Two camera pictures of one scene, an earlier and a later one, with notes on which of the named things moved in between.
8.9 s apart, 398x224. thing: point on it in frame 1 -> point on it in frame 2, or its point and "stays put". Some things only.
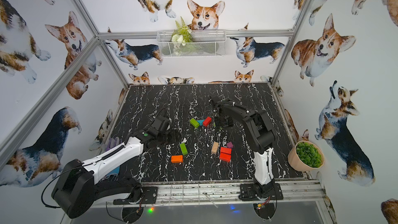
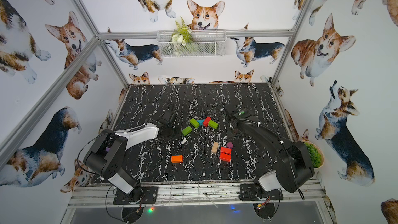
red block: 207,121 stays put
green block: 195,123 stays put
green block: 184,149 -> 186,130
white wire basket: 205,43 stays put
